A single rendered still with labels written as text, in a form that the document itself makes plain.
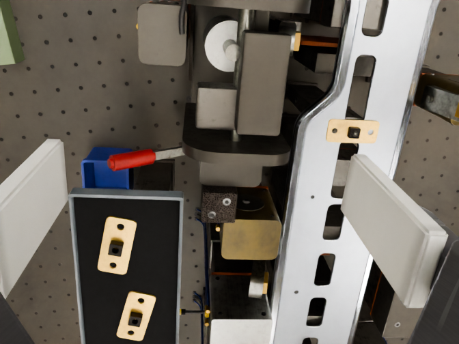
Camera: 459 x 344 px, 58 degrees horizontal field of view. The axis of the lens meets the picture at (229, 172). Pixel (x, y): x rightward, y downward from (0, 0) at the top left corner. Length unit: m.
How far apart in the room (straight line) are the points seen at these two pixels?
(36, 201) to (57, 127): 0.86
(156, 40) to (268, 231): 0.32
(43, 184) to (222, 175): 0.44
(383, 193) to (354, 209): 0.03
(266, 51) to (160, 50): 0.16
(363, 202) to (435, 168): 0.99
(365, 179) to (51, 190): 0.13
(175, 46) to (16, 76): 0.53
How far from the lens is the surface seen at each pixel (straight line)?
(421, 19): 0.71
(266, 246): 0.66
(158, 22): 0.55
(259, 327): 0.72
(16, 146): 1.07
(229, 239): 0.65
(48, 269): 1.21
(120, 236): 0.55
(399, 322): 0.92
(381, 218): 0.17
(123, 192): 0.53
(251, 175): 0.60
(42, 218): 0.17
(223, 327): 0.72
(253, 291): 0.68
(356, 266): 0.83
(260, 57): 0.45
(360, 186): 0.19
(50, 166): 0.18
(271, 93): 0.46
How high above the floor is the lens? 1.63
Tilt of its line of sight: 66 degrees down
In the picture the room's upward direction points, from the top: 170 degrees clockwise
